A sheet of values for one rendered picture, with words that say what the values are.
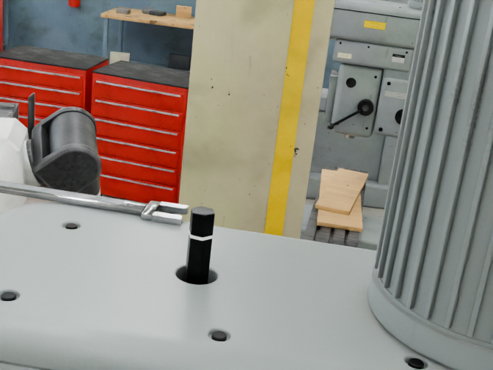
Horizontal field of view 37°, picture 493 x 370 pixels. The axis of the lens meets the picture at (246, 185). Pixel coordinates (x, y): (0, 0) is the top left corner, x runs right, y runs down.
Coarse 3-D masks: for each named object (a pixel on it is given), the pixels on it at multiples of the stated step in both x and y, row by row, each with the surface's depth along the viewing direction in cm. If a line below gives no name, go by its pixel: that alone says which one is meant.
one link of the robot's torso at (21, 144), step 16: (32, 96) 146; (0, 112) 148; (16, 112) 153; (32, 112) 148; (0, 128) 138; (16, 128) 141; (32, 128) 149; (0, 144) 132; (16, 144) 135; (32, 144) 142; (0, 160) 132; (16, 160) 134; (32, 160) 138; (0, 176) 132; (16, 176) 135; (32, 176) 139; (0, 208) 133
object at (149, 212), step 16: (0, 192) 78; (16, 192) 77; (32, 192) 77; (48, 192) 77; (64, 192) 78; (112, 208) 76; (128, 208) 76; (144, 208) 77; (160, 208) 78; (176, 208) 78; (176, 224) 75
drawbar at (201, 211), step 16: (192, 208) 64; (208, 208) 64; (192, 224) 63; (208, 224) 63; (192, 240) 64; (208, 240) 64; (192, 256) 64; (208, 256) 65; (192, 272) 65; (208, 272) 65
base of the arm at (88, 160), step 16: (64, 112) 145; (80, 112) 146; (48, 128) 147; (96, 128) 149; (48, 144) 144; (80, 144) 137; (48, 160) 136; (64, 160) 136; (80, 160) 137; (96, 160) 138; (48, 176) 138; (64, 176) 139; (80, 176) 139; (96, 176) 140
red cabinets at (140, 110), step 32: (0, 0) 575; (0, 32) 583; (0, 64) 546; (32, 64) 543; (64, 64) 544; (96, 64) 557; (128, 64) 570; (0, 96) 554; (64, 96) 546; (96, 96) 539; (128, 96) 532; (160, 96) 526; (128, 128) 540; (160, 128) 534; (128, 160) 548; (160, 160) 541; (128, 192) 556; (160, 192) 549
